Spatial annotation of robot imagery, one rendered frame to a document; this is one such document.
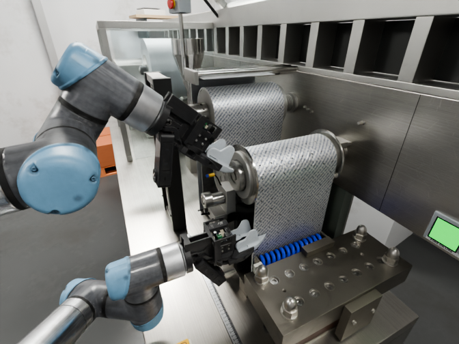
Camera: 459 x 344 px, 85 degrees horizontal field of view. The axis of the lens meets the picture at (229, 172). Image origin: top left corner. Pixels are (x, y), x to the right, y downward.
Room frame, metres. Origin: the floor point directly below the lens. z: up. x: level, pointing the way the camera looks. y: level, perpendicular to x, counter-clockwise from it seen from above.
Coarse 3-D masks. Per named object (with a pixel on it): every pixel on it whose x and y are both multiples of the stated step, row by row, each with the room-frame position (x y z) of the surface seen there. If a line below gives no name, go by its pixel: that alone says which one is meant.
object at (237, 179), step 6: (234, 162) 0.52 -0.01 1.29; (234, 168) 0.51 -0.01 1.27; (240, 168) 0.50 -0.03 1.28; (228, 174) 0.54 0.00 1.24; (234, 174) 0.51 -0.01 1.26; (240, 174) 0.49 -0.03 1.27; (234, 180) 0.51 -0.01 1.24; (240, 180) 0.49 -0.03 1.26; (234, 186) 0.51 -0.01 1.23; (240, 186) 0.49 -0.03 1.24
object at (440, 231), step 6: (438, 222) 0.41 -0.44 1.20; (444, 222) 0.40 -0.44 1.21; (432, 228) 0.41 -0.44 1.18; (438, 228) 0.41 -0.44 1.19; (444, 228) 0.40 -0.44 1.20; (450, 228) 0.39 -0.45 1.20; (456, 228) 0.38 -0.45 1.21; (432, 234) 0.41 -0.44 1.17; (438, 234) 0.40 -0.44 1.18; (444, 234) 0.39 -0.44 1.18; (450, 234) 0.39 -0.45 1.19; (456, 234) 0.38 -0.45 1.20; (438, 240) 0.40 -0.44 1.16; (444, 240) 0.39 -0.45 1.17; (450, 240) 0.38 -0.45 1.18; (456, 240) 0.37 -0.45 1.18; (450, 246) 0.38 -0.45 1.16; (456, 246) 0.37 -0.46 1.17
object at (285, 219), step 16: (304, 192) 0.53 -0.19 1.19; (320, 192) 0.56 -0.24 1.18; (256, 208) 0.47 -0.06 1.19; (272, 208) 0.49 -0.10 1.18; (288, 208) 0.51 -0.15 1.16; (304, 208) 0.54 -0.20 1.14; (320, 208) 0.56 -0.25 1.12; (256, 224) 0.47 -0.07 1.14; (272, 224) 0.49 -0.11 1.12; (288, 224) 0.52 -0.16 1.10; (304, 224) 0.54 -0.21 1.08; (320, 224) 0.57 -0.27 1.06; (272, 240) 0.50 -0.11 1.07; (288, 240) 0.52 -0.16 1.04
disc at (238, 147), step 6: (240, 150) 0.53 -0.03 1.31; (246, 150) 0.51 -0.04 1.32; (246, 156) 0.51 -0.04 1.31; (252, 162) 0.48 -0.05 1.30; (252, 168) 0.48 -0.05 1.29; (252, 174) 0.48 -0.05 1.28; (258, 186) 0.46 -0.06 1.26; (252, 192) 0.47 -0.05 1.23; (240, 198) 0.52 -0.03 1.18; (252, 198) 0.47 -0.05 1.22
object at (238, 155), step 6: (234, 156) 0.54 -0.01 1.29; (240, 156) 0.51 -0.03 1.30; (240, 162) 0.51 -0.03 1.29; (246, 162) 0.49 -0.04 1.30; (246, 168) 0.49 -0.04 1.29; (246, 174) 0.49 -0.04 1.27; (246, 180) 0.49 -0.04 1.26; (252, 180) 0.47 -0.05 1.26; (246, 186) 0.49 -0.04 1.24; (252, 186) 0.47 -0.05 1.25; (240, 192) 0.51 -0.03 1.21; (246, 192) 0.49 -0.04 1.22; (246, 198) 0.49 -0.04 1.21
